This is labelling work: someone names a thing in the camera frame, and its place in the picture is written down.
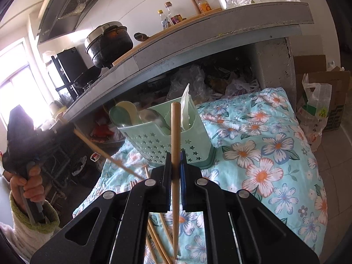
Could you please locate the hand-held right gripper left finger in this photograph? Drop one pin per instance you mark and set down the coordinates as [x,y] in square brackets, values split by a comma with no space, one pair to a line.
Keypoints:
[165,187]

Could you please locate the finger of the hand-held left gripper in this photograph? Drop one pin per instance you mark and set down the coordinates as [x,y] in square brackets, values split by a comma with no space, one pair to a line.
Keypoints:
[64,134]

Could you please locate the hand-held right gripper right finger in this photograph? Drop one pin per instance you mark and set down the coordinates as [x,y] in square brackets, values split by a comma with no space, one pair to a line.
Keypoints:
[183,192]

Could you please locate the green star-cutout utensil holder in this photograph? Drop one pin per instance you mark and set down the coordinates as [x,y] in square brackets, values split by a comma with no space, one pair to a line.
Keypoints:
[154,145]

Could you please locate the pile of wooden chopsticks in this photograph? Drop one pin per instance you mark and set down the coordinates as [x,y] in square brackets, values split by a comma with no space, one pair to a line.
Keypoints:
[154,236]

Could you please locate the long wooden chopstick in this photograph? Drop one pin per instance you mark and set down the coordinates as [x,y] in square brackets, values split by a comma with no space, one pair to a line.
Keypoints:
[110,158]
[175,132]

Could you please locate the white plastic ladle spoon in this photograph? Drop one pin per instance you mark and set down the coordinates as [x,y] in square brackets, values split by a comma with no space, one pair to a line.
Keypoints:
[121,117]

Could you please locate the metal spoon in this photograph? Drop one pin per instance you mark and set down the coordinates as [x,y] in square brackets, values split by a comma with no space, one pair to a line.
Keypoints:
[148,115]

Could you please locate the slim white plastic spoon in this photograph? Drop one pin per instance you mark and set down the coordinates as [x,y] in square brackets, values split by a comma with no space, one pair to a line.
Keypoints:
[188,110]

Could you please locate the person's left forearm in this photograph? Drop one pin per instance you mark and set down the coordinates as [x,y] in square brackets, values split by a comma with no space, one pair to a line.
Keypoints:
[30,231]

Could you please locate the person's left hand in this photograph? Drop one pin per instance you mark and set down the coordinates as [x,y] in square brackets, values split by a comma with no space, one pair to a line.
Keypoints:
[33,187]

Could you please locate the red white packet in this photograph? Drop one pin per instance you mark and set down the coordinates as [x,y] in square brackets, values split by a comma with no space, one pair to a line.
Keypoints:
[95,157]

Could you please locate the red plastic bag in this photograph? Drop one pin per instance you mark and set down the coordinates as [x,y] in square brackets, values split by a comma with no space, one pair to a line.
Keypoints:
[103,133]

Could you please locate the window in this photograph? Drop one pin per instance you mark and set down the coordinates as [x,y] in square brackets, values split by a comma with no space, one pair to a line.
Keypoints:
[19,88]

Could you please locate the gas stove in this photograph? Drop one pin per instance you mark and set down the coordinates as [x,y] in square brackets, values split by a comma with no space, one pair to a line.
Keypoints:
[88,86]

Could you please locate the black wok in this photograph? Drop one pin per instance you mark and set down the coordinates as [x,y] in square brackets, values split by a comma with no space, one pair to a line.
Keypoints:
[88,77]

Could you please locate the blue floral blanket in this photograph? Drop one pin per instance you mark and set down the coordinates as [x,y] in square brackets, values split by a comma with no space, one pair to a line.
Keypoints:
[247,154]

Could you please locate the black cooking pot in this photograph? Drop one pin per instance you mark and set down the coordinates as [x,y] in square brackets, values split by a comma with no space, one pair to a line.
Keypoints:
[110,44]

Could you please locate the crumpled plastic bags under counter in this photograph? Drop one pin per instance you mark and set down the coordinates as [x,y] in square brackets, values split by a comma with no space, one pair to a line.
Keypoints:
[214,82]

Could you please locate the steel range hood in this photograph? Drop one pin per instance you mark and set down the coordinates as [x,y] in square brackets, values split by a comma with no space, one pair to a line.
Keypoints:
[68,8]

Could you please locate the wooden cutting board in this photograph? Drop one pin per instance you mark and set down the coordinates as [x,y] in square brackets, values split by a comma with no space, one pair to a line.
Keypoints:
[165,34]

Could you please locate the clear yellow-cap bottle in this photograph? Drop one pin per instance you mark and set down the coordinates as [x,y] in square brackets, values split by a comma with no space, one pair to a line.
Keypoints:
[162,20]

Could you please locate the white green-print plastic bag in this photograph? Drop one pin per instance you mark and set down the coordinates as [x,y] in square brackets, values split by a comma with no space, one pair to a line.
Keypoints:
[313,110]

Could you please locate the grey concrete kitchen counter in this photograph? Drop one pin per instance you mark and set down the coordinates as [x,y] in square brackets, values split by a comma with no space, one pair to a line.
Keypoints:
[209,35]

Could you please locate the dark sauce bottle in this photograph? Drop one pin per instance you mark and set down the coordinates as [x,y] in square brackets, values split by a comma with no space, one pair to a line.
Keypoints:
[173,15]

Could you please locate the brown cardboard box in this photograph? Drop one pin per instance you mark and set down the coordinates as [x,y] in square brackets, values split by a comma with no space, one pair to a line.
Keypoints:
[338,99]

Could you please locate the wooden rolling pin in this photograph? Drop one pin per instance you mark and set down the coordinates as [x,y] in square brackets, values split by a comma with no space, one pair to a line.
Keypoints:
[194,2]

